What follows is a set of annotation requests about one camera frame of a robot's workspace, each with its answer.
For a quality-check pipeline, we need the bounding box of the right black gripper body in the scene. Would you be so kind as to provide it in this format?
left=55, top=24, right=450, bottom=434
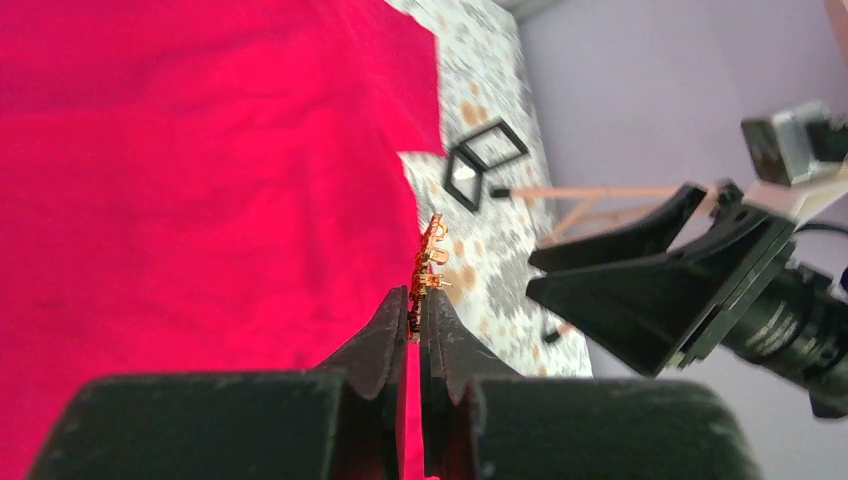
left=664, top=182, right=795, bottom=369

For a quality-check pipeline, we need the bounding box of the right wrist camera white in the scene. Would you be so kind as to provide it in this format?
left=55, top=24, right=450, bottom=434
left=741, top=100, right=847, bottom=226

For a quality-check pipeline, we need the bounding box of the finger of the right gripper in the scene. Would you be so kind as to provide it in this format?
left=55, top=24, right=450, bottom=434
left=527, top=254, right=697, bottom=377
left=528, top=184, right=707, bottom=273

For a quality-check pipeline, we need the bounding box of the pink perforated music stand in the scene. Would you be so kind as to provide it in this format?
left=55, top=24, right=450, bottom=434
left=489, top=186, right=678, bottom=247

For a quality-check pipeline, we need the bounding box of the floral patterned table mat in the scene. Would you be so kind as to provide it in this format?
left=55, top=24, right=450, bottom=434
left=396, top=1, right=592, bottom=377

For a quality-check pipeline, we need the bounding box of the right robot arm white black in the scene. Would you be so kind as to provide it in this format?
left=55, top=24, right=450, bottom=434
left=526, top=183, right=847, bottom=419

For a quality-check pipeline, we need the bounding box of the orange glitter brooch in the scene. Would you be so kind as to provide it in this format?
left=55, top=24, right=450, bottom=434
left=407, top=214, right=450, bottom=343

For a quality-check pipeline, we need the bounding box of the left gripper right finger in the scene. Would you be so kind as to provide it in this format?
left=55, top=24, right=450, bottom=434
left=419, top=288, right=520, bottom=479

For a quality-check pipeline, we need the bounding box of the black brooch box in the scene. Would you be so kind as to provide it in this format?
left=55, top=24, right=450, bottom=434
left=442, top=118, right=529, bottom=213

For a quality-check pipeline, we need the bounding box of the red t-shirt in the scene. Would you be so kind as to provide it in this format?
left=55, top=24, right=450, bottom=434
left=1, top=1, right=443, bottom=479

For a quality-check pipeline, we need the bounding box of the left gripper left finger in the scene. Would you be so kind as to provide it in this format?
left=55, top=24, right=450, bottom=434
left=317, top=286, right=408, bottom=479

